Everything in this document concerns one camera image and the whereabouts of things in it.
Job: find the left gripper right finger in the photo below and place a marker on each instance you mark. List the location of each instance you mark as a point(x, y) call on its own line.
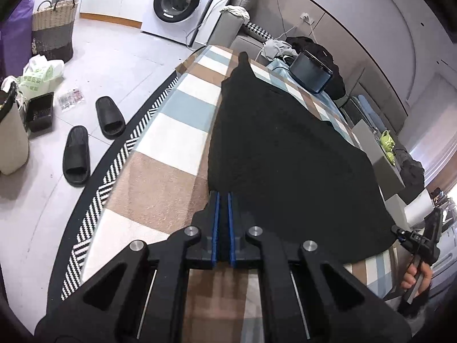
point(244, 236)

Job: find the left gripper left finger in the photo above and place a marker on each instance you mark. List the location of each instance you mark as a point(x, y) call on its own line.
point(203, 254)

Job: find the black knit garment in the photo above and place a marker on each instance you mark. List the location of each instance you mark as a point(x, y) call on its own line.
point(293, 174)

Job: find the black clothes pile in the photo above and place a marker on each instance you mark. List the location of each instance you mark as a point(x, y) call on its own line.
point(335, 89)

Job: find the grey fabric box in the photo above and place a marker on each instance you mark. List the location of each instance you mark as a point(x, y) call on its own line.
point(387, 176)

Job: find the checkered plaid blanket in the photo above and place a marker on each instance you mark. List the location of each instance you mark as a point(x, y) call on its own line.
point(137, 284)

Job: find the yellow-green toy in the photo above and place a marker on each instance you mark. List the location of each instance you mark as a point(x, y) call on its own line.
point(388, 144)

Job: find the right black slipper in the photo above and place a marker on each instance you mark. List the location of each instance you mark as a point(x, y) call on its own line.
point(110, 119)

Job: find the black slipper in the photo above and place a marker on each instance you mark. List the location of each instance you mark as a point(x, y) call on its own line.
point(76, 157)
point(110, 119)

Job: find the left black slipper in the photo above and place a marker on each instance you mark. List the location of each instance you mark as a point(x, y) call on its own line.
point(76, 157)

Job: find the light blue checkered cloth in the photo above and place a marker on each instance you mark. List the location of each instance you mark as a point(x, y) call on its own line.
point(327, 110)

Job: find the black storage bin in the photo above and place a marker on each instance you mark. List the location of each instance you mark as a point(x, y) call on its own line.
point(310, 72)

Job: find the white bucket bin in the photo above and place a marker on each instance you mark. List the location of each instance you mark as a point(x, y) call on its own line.
point(14, 138)

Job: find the small black basket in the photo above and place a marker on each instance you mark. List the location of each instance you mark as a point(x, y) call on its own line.
point(39, 114)

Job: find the black white patterned pillow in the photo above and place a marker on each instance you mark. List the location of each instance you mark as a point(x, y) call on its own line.
point(256, 32)

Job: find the white cloth on sofa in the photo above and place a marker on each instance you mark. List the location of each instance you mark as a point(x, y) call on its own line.
point(237, 11)

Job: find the white plastic bag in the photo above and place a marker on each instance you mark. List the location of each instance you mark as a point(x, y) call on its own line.
point(40, 76)

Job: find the white washing machine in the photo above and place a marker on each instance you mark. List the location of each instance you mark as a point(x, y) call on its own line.
point(177, 20)

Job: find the grey sofa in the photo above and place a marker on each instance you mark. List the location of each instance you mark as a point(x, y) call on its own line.
point(228, 23)

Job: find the woven basket bag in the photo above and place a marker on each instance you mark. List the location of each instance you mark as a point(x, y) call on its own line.
point(52, 29)

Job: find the purple bag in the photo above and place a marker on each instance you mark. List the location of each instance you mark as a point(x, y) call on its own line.
point(16, 39)

